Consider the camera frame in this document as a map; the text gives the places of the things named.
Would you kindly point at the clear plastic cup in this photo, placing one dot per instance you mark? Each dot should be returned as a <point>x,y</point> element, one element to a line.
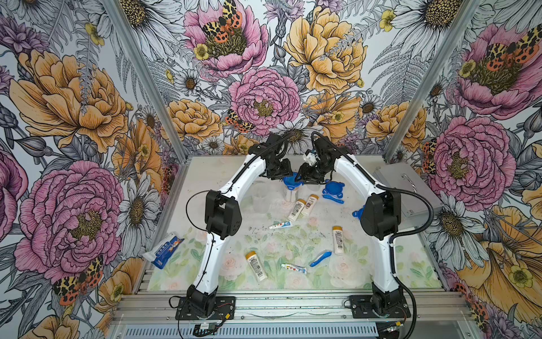
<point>261,198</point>
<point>290,195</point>

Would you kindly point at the white bottle near front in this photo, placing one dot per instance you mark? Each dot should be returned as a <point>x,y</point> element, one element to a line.
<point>256,266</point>

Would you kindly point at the toothpaste tube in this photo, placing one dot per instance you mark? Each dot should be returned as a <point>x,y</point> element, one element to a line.
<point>277,226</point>
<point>294,268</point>

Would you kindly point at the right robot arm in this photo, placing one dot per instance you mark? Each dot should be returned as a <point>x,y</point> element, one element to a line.
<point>379,220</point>

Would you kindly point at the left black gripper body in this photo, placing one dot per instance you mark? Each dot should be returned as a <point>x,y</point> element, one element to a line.
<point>279,169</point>

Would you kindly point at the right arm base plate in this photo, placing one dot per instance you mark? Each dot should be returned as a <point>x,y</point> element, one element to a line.
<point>366,307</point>

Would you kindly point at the blue toothbrush case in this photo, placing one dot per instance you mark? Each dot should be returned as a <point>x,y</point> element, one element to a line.
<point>320,257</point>
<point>333,199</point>

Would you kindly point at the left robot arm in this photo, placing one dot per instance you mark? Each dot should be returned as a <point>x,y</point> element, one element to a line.
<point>222,216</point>

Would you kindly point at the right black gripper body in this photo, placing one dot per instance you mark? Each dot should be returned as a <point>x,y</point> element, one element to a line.
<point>315,174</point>

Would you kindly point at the white bottle yellow cap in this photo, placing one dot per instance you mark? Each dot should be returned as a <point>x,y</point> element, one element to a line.
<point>310,204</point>
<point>338,240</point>
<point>299,205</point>

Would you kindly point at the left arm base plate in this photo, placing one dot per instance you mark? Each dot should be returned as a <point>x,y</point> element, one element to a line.
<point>221,308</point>

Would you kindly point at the blue white packet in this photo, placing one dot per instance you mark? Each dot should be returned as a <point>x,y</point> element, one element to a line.
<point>164,250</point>

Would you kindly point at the blue lid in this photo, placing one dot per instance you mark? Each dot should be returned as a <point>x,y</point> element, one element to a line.
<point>291,182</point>
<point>358,213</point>
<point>334,189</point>

